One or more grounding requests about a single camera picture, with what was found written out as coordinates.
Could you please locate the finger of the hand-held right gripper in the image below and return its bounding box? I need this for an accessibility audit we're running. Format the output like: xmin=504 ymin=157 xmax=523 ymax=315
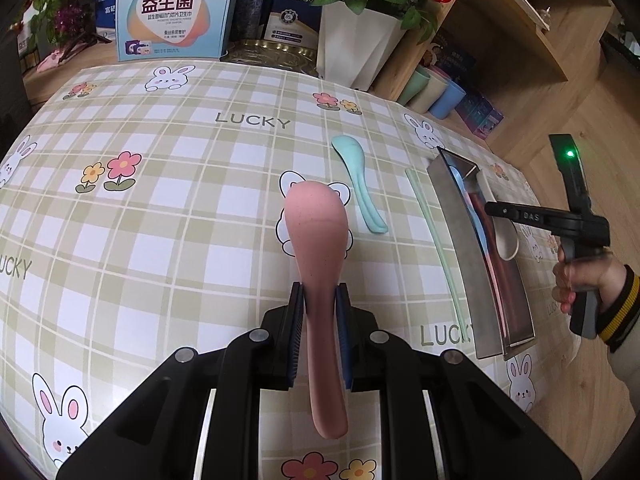
xmin=484 ymin=201 xmax=553 ymax=222

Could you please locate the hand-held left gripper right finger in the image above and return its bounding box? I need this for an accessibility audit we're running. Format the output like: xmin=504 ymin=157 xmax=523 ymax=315
xmin=335 ymin=282 xmax=583 ymax=480

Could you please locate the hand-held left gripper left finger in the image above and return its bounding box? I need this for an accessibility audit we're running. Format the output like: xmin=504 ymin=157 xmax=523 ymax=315
xmin=55 ymin=281 xmax=306 ymax=480

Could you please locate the beige spoon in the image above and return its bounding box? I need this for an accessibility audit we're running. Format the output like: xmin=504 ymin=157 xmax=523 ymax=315
xmin=476 ymin=171 xmax=521 ymax=262

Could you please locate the blue spoon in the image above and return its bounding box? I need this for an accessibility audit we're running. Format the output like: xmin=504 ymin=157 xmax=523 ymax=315
xmin=450 ymin=165 xmax=493 ymax=261

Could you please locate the metal utensil tray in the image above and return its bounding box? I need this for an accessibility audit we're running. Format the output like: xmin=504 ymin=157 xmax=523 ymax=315
xmin=426 ymin=146 xmax=537 ymax=361

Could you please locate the pink spoon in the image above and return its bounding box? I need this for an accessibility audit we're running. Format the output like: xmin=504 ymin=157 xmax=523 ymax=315
xmin=282 ymin=180 xmax=351 ymax=440

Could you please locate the person's right forearm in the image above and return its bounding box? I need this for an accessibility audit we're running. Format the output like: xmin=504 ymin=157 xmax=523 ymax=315
xmin=597 ymin=265 xmax=640 ymax=356

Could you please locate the person's right hand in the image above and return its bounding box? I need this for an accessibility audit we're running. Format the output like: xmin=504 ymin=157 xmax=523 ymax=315
xmin=552 ymin=250 xmax=628 ymax=316

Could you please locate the pink chopstick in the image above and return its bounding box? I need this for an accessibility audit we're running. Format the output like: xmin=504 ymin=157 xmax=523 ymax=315
xmin=480 ymin=240 xmax=508 ymax=346

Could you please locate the purple box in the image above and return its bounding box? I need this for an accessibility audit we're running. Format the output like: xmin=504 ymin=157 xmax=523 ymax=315
xmin=457 ymin=91 xmax=504 ymax=141

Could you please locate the blue cup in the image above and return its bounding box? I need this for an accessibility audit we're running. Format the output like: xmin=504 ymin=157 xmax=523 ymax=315
xmin=429 ymin=80 xmax=467 ymax=121

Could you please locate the checked bunny tablecloth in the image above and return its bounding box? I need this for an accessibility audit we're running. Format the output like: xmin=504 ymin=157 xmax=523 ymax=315
xmin=0 ymin=55 xmax=566 ymax=480

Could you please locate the beige cup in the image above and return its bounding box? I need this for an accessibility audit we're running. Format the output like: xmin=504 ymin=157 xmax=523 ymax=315
xmin=417 ymin=74 xmax=449 ymax=113

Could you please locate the green cup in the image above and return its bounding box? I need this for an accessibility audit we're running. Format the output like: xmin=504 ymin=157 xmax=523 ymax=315
xmin=397 ymin=67 xmax=432 ymax=108

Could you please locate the dark box with moon print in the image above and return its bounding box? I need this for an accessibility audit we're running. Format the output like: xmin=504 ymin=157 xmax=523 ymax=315
xmin=430 ymin=42 xmax=476 ymax=81

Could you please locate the green spoon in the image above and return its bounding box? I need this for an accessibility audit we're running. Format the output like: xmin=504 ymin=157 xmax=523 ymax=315
xmin=331 ymin=135 xmax=388 ymax=235

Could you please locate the wooden shelf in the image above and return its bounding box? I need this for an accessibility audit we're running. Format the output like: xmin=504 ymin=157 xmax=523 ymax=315
xmin=370 ymin=0 xmax=616 ymax=106

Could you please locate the white vase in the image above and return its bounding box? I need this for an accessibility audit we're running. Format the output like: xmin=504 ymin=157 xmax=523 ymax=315
xmin=316 ymin=2 xmax=408 ymax=90

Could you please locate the gold tin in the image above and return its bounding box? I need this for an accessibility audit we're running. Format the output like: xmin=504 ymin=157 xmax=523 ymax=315
xmin=221 ymin=37 xmax=321 ymax=77

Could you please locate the dark blue box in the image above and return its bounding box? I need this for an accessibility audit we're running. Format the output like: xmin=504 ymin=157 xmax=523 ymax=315
xmin=262 ymin=5 xmax=321 ymax=46

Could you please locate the dark glitter tumbler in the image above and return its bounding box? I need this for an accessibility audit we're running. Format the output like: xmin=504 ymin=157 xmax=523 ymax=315
xmin=235 ymin=0 xmax=265 ymax=41

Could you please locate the light blue and orange box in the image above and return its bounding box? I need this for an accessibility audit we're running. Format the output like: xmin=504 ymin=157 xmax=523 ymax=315
xmin=116 ymin=0 xmax=242 ymax=62

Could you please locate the blue and white box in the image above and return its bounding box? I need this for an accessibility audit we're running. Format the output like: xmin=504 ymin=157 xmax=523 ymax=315
xmin=95 ymin=0 xmax=119 ymax=43

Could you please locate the purple flower plant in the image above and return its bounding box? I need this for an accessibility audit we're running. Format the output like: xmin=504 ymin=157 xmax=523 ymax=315
xmin=30 ymin=0 xmax=116 ymax=61

